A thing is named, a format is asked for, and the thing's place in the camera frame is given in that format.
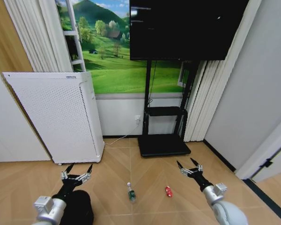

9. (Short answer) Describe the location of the green landscape wall poster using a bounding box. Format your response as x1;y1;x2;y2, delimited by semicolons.
56;0;190;94

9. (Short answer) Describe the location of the thin black cable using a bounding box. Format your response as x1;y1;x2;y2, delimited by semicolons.
148;60;157;106

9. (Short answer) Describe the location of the white door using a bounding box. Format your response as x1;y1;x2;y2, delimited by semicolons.
235;117;281;183

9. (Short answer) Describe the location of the black television screen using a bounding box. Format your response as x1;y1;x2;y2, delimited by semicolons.
129;0;249;61

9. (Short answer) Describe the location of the black door hinge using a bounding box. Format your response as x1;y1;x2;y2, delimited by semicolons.
259;158;274;168

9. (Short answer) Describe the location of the clear bottle with green label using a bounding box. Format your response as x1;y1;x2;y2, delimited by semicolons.
126;182;137;204

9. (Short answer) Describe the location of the white air purifier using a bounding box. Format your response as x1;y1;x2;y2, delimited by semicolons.
2;71;105;166

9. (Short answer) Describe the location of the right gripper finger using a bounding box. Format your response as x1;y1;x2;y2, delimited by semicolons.
176;160;191;176
190;157;204;173

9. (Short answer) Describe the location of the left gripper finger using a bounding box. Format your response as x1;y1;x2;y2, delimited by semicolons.
78;164;94;184
61;163;75;180

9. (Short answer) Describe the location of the white power cable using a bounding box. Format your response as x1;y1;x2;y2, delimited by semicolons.
104;123;140;146

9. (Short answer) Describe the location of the black television stand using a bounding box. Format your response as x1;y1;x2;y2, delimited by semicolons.
137;60;201;158

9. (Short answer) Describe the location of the white pleated curtain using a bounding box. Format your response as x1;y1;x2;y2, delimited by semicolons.
3;0;73;73
184;0;263;143

